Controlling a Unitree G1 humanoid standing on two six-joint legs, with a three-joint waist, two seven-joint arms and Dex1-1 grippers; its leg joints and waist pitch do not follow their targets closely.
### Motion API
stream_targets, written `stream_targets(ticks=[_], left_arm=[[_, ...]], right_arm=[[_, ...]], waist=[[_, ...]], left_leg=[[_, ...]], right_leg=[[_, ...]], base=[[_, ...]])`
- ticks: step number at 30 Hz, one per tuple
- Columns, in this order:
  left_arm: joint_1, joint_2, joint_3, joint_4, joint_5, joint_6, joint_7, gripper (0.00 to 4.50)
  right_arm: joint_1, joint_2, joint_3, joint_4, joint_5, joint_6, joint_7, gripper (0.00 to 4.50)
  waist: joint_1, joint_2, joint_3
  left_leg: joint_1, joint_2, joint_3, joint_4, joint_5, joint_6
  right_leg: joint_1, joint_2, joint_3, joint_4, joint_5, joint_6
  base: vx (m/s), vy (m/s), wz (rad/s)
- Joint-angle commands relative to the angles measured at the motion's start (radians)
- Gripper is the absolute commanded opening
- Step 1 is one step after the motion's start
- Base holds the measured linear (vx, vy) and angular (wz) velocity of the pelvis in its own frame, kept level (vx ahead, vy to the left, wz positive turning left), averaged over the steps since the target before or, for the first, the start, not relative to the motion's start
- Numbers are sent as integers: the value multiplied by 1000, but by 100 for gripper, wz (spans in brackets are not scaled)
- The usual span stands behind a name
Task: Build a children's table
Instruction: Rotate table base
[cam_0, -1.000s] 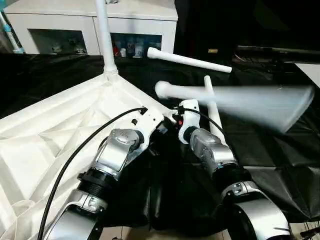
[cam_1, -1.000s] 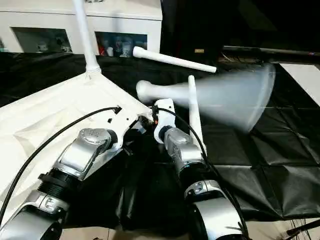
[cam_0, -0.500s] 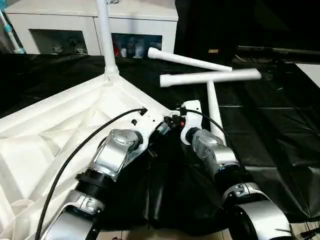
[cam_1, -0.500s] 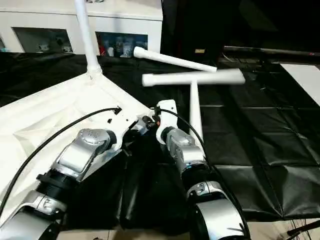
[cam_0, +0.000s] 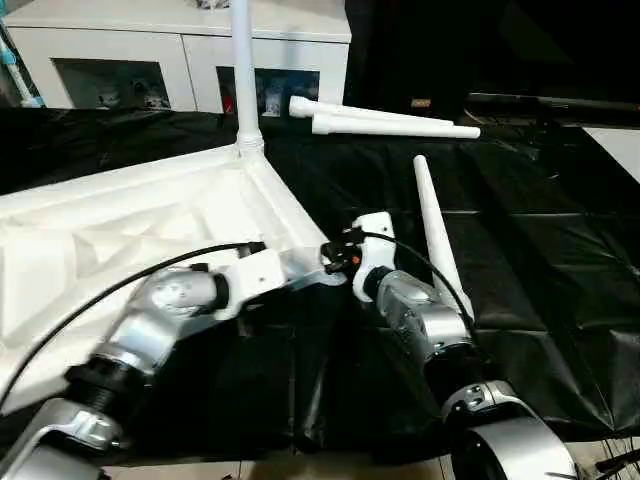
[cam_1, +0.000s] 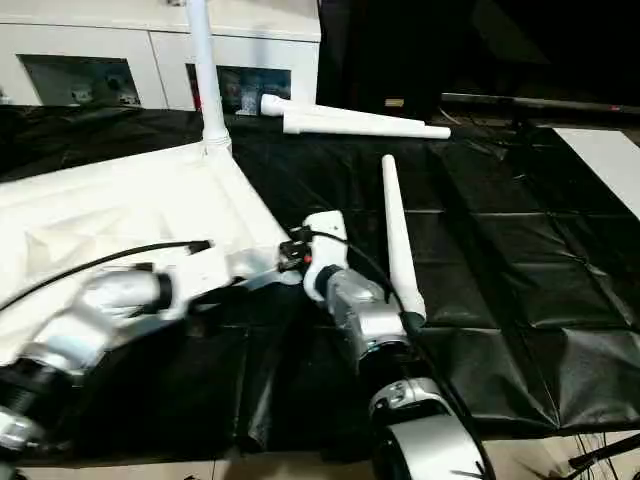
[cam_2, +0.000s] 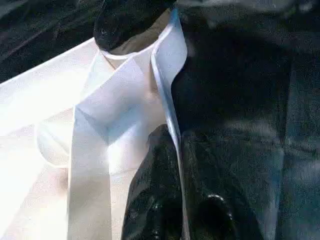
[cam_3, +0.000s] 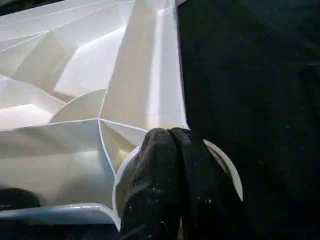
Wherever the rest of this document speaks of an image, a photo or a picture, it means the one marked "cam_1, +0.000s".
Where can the white plastic table leg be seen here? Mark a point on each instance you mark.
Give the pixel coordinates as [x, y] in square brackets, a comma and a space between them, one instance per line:
[205, 70]
[380, 128]
[398, 230]
[350, 118]

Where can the white plastic table top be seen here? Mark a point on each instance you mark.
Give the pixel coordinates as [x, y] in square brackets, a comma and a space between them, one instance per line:
[120, 200]

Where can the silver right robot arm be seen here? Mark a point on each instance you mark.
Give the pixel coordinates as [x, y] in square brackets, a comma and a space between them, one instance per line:
[370, 320]

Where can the black work surface mat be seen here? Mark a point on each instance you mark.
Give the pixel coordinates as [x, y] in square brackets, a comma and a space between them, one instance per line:
[520, 280]

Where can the dark black cabinet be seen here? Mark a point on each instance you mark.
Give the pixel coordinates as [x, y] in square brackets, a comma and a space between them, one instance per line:
[480, 45]

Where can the white glass-door cabinet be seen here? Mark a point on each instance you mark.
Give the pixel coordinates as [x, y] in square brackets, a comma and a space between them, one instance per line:
[120, 30]

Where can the black slanted stand bar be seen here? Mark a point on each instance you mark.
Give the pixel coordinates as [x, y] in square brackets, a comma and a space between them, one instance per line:
[605, 458]

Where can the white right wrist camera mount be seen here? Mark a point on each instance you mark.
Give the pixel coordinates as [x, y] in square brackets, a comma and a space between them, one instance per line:
[325, 245]

